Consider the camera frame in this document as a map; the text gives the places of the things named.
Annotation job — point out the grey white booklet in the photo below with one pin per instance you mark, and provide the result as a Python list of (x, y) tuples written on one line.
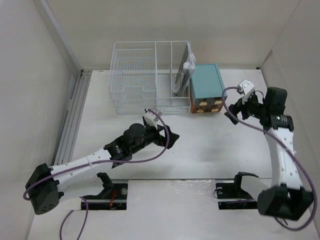
[(186, 69)]

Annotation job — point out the white wire mesh organizer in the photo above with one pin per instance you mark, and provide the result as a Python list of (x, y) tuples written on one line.
[(143, 74)]

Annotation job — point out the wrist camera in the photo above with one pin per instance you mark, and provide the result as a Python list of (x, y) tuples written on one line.
[(152, 117), (245, 89)]

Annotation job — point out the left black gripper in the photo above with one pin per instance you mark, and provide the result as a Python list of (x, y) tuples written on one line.
[(159, 139)]

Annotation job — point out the teal drawer box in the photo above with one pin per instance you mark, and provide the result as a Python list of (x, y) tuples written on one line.
[(206, 89)]

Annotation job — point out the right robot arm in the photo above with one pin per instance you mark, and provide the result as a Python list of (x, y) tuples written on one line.
[(286, 198)]

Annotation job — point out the aluminium rail frame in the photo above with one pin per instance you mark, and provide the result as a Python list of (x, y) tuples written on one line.
[(66, 142)]

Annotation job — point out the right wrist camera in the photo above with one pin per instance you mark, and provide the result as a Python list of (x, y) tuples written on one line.
[(245, 89)]

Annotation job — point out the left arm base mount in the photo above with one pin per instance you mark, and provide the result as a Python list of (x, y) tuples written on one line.
[(111, 194)]

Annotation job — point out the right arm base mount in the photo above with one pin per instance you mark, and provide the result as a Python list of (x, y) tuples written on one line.
[(231, 196)]

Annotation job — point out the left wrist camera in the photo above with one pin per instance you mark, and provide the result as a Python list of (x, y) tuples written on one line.
[(152, 117)]

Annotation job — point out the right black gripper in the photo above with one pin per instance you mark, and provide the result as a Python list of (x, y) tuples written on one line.
[(238, 106)]

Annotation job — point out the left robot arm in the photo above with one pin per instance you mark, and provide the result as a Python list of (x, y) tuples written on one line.
[(88, 176)]

